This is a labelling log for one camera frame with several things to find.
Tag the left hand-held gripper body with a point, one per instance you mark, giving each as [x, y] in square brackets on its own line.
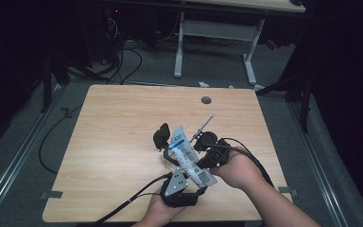
[175, 186]

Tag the small white plug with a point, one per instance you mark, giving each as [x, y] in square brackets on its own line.
[203, 84]

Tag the person's right hand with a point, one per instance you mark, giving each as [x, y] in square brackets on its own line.
[239, 171]

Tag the black metal stand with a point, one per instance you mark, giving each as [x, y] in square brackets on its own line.
[46, 85]
[305, 107]

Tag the desk with white metal legs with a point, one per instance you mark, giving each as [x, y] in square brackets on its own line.
[217, 30]

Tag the white and blue pouch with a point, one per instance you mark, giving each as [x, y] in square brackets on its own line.
[186, 154]

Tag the person's left hand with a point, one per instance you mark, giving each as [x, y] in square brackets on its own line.
[162, 213]

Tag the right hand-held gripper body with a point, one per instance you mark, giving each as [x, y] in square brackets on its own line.
[217, 154]

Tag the metal floor rail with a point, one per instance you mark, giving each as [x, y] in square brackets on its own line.
[323, 179]
[12, 164]

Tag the clear jar with black lid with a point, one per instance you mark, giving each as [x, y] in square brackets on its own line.
[161, 135]

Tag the small red object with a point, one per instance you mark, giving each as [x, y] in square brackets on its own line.
[271, 44]

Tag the grey tape strip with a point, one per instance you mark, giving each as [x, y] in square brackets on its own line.
[52, 195]
[288, 190]

